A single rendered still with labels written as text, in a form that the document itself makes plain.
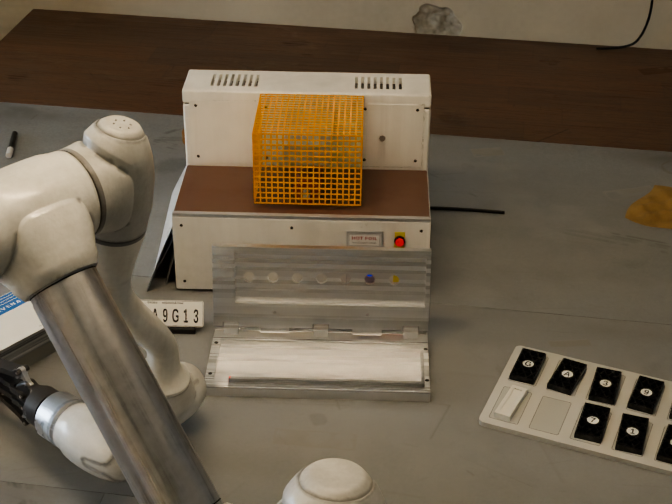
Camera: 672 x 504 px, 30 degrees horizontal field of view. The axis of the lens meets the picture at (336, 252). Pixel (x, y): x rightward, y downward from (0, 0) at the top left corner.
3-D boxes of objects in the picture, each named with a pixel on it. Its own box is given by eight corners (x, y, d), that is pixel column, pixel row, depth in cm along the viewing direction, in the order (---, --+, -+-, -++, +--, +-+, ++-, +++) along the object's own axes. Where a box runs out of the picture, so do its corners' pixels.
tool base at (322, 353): (203, 395, 244) (202, 380, 242) (215, 334, 262) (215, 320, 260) (429, 401, 243) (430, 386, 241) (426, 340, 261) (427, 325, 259)
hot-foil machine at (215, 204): (175, 292, 275) (164, 136, 256) (198, 203, 310) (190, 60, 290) (519, 301, 274) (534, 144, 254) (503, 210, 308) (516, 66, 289)
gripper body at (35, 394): (32, 403, 220) (0, 382, 225) (37, 441, 224) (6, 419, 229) (66, 383, 225) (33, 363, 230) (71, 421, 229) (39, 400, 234)
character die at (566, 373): (546, 388, 245) (547, 383, 245) (563, 362, 253) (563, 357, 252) (570, 395, 243) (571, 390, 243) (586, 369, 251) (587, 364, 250)
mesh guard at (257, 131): (254, 203, 267) (251, 133, 258) (261, 160, 284) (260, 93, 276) (361, 206, 266) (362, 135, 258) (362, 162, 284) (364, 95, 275)
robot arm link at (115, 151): (115, 189, 196) (43, 218, 187) (123, 90, 185) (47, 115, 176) (169, 232, 190) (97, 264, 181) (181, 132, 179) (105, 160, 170)
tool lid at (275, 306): (211, 246, 251) (212, 243, 253) (213, 332, 258) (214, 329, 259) (431, 251, 250) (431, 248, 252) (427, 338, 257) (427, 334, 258)
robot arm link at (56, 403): (54, 458, 221) (33, 443, 224) (94, 433, 226) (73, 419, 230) (48, 417, 216) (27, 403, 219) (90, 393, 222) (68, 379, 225)
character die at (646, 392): (626, 407, 240) (627, 402, 240) (638, 380, 248) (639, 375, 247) (652, 414, 238) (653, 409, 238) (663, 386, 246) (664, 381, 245)
